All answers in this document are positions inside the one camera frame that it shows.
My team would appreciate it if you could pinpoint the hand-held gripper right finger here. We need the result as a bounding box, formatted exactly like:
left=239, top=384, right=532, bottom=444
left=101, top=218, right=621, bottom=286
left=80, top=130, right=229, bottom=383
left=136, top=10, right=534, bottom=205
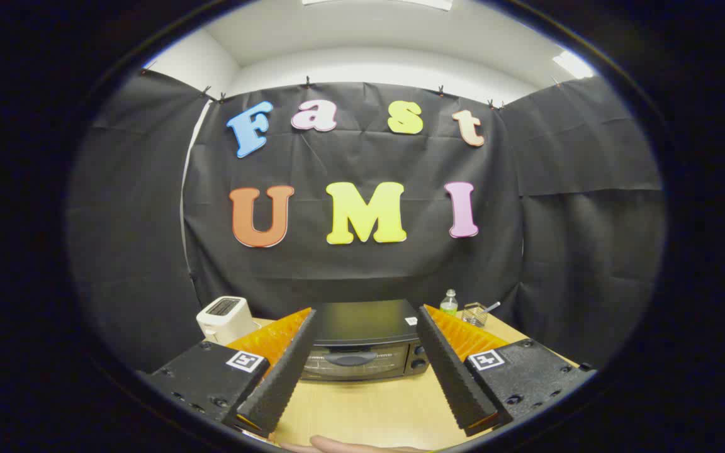
left=416, top=305, right=596, bottom=437

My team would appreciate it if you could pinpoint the ceiling light panel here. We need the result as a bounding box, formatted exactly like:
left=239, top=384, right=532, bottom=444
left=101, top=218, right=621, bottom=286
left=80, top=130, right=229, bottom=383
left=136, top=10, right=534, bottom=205
left=551, top=50, right=596, bottom=79

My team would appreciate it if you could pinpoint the black toaster oven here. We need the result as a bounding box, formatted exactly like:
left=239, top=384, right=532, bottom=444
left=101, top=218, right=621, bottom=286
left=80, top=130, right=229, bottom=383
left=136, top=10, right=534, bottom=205
left=300, top=299, right=431, bottom=382

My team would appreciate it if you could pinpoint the wire mesh holder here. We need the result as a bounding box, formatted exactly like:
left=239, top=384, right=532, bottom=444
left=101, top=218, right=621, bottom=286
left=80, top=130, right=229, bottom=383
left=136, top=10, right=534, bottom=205
left=461, top=302, right=489, bottom=328

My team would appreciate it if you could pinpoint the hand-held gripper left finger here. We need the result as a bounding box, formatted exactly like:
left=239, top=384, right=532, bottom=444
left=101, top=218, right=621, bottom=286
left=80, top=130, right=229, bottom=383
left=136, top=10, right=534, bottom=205
left=139, top=307, right=318, bottom=439

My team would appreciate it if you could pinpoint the white pop-up toaster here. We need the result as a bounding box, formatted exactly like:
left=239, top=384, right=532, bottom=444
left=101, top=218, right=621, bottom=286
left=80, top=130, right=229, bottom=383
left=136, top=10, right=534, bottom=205
left=196, top=296, right=261, bottom=345

